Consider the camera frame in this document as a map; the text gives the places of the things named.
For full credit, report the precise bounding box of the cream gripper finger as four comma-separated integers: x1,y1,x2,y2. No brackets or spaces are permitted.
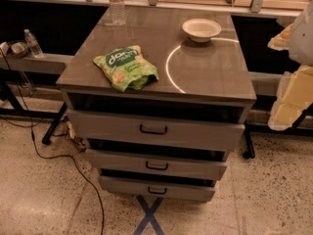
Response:
268,66,313,131
268,23,292,51

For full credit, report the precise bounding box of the green rice chip bag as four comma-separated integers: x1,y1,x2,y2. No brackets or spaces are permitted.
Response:
93,45,158,92

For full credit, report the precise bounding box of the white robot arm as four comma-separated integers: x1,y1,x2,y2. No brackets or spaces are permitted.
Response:
268,1,313,131

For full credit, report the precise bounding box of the white paper bowl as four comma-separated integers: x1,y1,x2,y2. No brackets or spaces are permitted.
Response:
182,19,222,43

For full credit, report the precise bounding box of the small bowl on shelf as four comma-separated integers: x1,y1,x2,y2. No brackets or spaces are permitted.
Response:
7,41,29,59

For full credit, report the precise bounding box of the grey drawer cabinet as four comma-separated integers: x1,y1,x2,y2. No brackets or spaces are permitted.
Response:
57,7,256,188

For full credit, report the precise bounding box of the clear water bottle on cabinet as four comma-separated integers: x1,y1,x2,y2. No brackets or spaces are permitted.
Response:
109,0,126,25

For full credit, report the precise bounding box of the middle grey drawer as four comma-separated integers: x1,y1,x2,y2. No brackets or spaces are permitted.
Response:
85,149,227,180

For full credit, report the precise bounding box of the grey drawer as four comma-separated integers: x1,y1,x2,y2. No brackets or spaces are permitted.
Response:
85,149,227,180
67,110,245,151
99,176,215,202

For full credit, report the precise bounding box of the top grey drawer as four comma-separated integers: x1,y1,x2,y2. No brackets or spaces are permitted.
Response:
67,110,245,151

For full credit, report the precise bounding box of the bottom grey drawer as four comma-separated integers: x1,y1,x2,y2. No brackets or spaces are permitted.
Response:
99,176,215,202

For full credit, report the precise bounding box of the power strip on floor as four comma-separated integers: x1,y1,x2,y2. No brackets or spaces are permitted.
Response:
66,121,86,152

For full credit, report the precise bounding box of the small water bottle on shelf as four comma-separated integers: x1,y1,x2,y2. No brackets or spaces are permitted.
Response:
24,29,43,58

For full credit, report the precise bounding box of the black floor cable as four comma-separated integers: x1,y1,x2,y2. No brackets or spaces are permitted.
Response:
0,47,106,235

